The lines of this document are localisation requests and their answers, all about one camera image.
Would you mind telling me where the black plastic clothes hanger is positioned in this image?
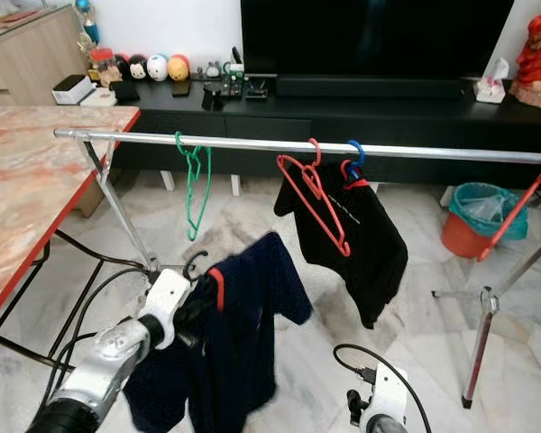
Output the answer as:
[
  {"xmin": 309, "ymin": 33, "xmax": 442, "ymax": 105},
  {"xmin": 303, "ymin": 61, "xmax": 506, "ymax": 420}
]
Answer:
[{"xmin": 181, "ymin": 249, "xmax": 211, "ymax": 277}]

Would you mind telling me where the navy shirt with red trim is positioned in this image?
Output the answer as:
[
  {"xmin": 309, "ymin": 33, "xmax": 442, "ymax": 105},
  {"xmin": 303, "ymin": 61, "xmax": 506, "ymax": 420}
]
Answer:
[{"xmin": 123, "ymin": 231, "xmax": 315, "ymax": 433}]

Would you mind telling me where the green plastic clothes hanger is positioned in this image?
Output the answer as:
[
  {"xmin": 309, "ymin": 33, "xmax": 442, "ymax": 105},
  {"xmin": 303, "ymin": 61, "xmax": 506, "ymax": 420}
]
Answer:
[{"xmin": 174, "ymin": 131, "xmax": 214, "ymax": 243}]

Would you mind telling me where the blue clothes hanger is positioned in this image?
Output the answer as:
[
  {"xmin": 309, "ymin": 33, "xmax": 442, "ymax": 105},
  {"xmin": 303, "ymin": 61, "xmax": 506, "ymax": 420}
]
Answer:
[{"xmin": 339, "ymin": 139, "xmax": 369, "ymax": 189}]

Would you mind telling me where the black t-shirt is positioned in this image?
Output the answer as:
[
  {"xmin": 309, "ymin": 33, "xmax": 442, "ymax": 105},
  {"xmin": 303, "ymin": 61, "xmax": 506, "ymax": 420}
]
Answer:
[{"xmin": 272, "ymin": 168, "xmax": 409, "ymax": 331}]

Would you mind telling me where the silver metal clothes rack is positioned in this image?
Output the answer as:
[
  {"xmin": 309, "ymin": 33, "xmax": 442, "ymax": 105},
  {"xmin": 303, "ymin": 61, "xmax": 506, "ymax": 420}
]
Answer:
[{"xmin": 53, "ymin": 127, "xmax": 541, "ymax": 410}]

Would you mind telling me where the marble top folding table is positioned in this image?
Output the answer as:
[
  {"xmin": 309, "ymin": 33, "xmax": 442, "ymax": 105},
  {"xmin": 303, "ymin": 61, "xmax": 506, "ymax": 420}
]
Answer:
[{"xmin": 0, "ymin": 105, "xmax": 142, "ymax": 331}]

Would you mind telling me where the red waste bin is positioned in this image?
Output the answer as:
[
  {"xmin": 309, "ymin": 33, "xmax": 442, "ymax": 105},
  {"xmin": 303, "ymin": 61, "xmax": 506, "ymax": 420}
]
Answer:
[{"xmin": 441, "ymin": 211, "xmax": 499, "ymax": 260}]

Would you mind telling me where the small black case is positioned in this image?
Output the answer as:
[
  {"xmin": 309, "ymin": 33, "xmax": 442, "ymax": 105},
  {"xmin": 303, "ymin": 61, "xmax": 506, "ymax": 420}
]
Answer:
[{"xmin": 112, "ymin": 80, "xmax": 141, "ymax": 106}]

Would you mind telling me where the green white robot toy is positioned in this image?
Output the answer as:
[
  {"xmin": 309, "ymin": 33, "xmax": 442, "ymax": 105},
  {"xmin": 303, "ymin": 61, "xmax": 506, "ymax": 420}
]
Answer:
[{"xmin": 220, "ymin": 46, "xmax": 247, "ymax": 97}]

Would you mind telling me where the teal bin liner bag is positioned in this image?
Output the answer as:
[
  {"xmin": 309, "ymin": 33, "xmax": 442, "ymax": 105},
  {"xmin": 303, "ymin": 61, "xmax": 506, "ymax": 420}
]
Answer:
[{"xmin": 448, "ymin": 181, "xmax": 530, "ymax": 241}]

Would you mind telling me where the yellow round figurine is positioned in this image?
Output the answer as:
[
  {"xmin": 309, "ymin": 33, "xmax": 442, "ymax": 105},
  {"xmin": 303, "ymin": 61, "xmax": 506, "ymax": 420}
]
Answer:
[{"xmin": 168, "ymin": 53, "xmax": 192, "ymax": 83}]

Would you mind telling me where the white round figurine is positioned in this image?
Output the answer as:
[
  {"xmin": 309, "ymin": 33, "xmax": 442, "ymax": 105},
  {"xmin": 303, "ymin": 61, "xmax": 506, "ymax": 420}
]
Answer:
[{"xmin": 146, "ymin": 54, "xmax": 170, "ymax": 83}]

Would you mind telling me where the black round figurine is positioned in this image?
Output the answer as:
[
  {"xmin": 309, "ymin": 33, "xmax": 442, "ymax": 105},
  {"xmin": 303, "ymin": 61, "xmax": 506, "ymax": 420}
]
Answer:
[{"xmin": 126, "ymin": 54, "xmax": 148, "ymax": 83}]

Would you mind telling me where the small white box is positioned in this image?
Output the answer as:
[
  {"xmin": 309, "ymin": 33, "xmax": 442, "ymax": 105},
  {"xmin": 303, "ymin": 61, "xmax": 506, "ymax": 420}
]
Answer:
[{"xmin": 51, "ymin": 74, "xmax": 96, "ymax": 107}]

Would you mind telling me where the black TV cabinet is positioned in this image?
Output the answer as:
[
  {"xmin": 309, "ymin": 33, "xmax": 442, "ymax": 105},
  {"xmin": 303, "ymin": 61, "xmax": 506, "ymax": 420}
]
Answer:
[{"xmin": 104, "ymin": 79, "xmax": 541, "ymax": 192}]

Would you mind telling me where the jar with red lid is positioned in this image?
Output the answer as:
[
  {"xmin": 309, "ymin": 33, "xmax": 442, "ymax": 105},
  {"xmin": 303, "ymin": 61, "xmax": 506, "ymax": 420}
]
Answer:
[{"xmin": 87, "ymin": 46, "xmax": 120, "ymax": 89}]

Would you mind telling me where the black soundbar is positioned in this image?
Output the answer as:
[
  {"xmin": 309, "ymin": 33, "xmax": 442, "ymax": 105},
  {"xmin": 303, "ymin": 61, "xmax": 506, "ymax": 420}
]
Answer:
[{"xmin": 274, "ymin": 76, "xmax": 466, "ymax": 99}]

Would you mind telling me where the light wood cabinet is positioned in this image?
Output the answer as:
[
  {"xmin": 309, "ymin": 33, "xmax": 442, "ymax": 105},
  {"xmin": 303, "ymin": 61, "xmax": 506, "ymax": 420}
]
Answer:
[{"xmin": 0, "ymin": 5, "xmax": 88, "ymax": 107}]

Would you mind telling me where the gold trophy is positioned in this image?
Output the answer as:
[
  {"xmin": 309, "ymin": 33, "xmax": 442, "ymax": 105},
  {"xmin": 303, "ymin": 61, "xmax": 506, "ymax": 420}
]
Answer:
[{"xmin": 73, "ymin": 0, "xmax": 99, "ymax": 51}]

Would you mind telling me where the black television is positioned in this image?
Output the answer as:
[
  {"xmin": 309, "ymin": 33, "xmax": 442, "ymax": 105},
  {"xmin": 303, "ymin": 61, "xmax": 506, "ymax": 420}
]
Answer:
[{"xmin": 240, "ymin": 0, "xmax": 516, "ymax": 78}]

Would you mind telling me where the red buddha statue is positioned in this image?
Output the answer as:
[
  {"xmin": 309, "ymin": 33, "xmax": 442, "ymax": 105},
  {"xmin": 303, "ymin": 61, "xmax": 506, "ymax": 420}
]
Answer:
[{"xmin": 511, "ymin": 0, "xmax": 541, "ymax": 110}]

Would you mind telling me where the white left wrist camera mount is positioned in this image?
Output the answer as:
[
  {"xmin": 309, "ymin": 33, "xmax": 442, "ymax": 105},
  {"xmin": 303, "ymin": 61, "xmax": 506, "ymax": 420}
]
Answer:
[{"xmin": 142, "ymin": 267, "xmax": 194, "ymax": 351}]

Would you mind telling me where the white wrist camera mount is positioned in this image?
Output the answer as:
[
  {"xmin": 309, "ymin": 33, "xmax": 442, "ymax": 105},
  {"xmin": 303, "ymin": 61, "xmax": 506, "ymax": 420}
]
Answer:
[
  {"xmin": 142, "ymin": 267, "xmax": 194, "ymax": 351},
  {"xmin": 364, "ymin": 364, "xmax": 409, "ymax": 433}
]

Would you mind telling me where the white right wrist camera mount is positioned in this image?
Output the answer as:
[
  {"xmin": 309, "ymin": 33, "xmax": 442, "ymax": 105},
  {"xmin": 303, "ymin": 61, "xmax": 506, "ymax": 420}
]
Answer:
[{"xmin": 364, "ymin": 364, "xmax": 409, "ymax": 433}]

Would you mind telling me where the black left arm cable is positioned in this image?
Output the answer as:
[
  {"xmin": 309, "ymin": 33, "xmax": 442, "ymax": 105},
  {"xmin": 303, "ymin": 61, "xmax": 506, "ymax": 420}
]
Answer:
[{"xmin": 40, "ymin": 265, "xmax": 156, "ymax": 414}]

